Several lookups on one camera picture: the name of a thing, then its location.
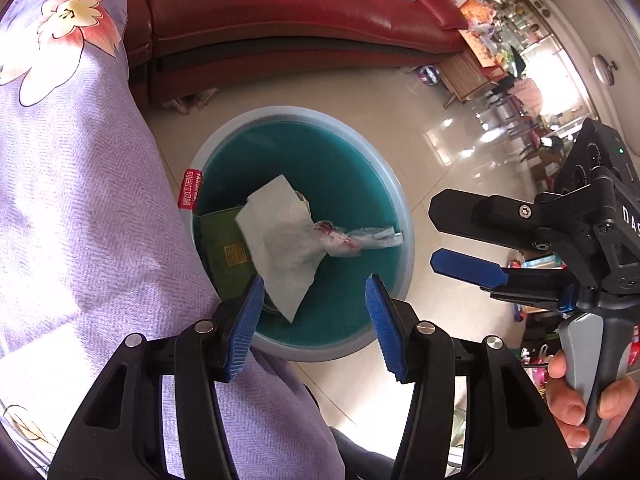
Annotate teal plastic basin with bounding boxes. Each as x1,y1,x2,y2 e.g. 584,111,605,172
177,105,415,363

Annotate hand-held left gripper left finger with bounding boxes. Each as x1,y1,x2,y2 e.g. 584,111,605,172
47,274,266,480

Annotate white tissue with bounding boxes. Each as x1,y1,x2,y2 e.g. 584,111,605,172
235,174,331,323

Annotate purple floral cloth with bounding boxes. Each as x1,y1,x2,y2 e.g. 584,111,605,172
0,0,351,480

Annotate person's dark trousers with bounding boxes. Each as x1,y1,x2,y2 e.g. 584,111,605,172
300,385,396,480

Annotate dark green cardboard box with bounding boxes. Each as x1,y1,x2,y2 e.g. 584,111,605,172
195,205,281,313

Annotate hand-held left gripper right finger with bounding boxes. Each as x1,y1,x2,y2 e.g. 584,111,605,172
365,274,576,480

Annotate pink cloth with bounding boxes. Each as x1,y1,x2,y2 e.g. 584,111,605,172
162,87,218,113

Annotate red leather sofa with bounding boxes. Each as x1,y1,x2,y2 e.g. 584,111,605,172
122,0,471,108

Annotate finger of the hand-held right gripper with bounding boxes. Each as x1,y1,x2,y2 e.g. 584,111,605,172
431,248,581,313
428,180,608,261

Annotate plastic bag with red print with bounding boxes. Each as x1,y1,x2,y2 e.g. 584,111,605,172
312,220,403,259

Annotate person's right hand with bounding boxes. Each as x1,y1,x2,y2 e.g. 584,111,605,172
545,350,639,449

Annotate wooden side table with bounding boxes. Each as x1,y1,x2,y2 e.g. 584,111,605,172
442,52,506,108

